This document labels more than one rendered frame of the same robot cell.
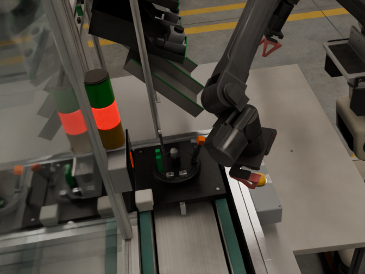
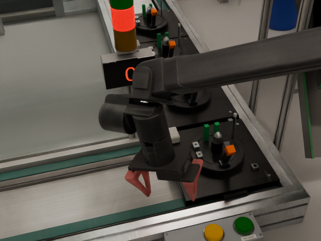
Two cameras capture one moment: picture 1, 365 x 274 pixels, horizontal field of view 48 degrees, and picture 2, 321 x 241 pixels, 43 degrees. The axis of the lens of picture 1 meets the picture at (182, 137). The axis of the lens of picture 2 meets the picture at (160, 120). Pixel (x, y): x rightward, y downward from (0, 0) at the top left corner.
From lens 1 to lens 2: 0.88 m
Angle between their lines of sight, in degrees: 58
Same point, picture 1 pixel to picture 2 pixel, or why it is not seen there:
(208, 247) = (131, 202)
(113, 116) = (116, 21)
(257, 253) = (109, 234)
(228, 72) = (161, 61)
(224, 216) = (161, 206)
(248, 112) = (146, 112)
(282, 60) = not seen: outside the picture
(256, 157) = (143, 163)
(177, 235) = not seen: hidden behind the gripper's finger
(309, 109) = not seen: outside the picture
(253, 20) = (246, 51)
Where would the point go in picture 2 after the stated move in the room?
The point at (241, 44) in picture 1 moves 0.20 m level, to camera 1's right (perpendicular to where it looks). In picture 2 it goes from (207, 57) to (255, 142)
